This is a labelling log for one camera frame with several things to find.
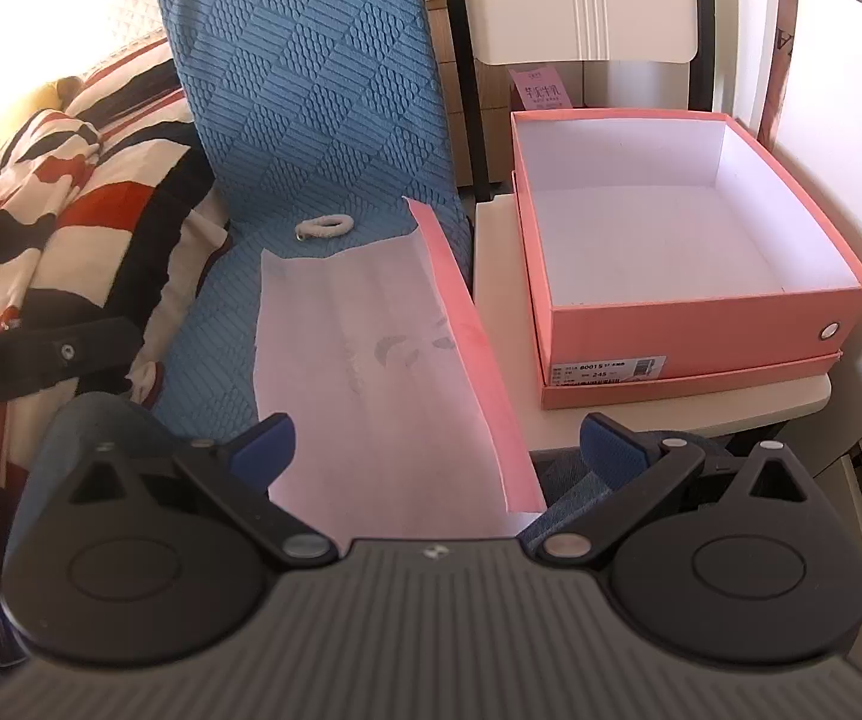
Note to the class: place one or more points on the blue textured mat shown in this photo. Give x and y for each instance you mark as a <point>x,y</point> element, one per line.
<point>311,90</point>

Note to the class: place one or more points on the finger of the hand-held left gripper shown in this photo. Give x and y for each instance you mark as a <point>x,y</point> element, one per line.
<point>78,356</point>

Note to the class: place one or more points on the striped fleece blanket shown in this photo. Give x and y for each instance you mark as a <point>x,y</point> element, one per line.
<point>63,202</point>

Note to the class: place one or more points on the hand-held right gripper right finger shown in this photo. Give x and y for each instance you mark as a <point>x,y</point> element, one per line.
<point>611,444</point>

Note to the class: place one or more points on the pink shoe box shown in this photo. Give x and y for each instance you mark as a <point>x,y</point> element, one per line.
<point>663,330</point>

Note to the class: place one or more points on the pink cardboard sheet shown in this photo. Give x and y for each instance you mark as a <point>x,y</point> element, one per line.
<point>356,360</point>

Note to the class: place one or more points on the white chair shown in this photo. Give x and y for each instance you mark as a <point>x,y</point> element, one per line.
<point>573,0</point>

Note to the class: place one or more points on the person's blue jeans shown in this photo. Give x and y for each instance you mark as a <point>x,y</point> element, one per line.
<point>566,495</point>

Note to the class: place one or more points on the yellow pillow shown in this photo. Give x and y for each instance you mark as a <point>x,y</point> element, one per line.
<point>44,96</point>

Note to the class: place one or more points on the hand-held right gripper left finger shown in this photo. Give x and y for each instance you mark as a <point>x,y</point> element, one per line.
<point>266,444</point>

